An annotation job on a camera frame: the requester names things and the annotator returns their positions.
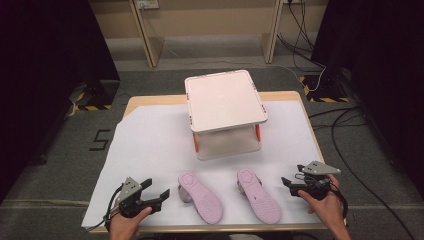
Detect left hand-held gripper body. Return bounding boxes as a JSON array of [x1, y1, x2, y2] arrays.
[[116, 176, 163, 220]]

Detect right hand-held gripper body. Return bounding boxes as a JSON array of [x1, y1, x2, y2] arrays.
[[289, 160, 342, 201]]

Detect pink slipper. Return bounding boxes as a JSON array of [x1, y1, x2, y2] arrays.
[[236, 167, 283, 225], [177, 170, 224, 225]]

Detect white storage box orange clips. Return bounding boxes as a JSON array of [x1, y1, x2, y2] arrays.
[[184, 69, 269, 162]]

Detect person's left hand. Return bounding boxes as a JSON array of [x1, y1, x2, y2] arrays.
[[108, 199, 154, 239]]

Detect person's right hand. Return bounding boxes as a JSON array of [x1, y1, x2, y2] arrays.
[[297, 173, 345, 232]]

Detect white table sheet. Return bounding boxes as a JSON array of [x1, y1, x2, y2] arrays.
[[81, 99, 323, 230]]

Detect black stand base striped tape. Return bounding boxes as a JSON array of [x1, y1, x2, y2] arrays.
[[299, 73, 352, 104], [67, 79, 121, 113]]

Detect wooden table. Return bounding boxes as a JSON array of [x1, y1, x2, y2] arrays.
[[89, 90, 330, 234]]

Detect black curtain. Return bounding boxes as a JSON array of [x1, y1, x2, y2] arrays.
[[310, 0, 424, 196], [0, 0, 121, 205]]

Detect beige wooden desk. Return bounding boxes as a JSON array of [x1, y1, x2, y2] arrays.
[[89, 0, 329, 69]]

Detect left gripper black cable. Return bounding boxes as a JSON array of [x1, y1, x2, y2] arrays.
[[85, 184, 125, 233]]

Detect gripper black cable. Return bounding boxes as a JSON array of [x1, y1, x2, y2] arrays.
[[85, 184, 125, 233], [328, 181, 350, 228]]

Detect long black floor cable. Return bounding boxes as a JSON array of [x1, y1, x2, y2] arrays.
[[308, 105, 417, 240]]

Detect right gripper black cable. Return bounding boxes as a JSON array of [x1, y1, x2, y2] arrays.
[[328, 181, 350, 228]]

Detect bundle of black cables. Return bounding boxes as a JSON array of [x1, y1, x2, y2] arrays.
[[275, 0, 326, 72]]

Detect white wall socket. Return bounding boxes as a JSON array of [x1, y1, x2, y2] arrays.
[[135, 0, 161, 10]]

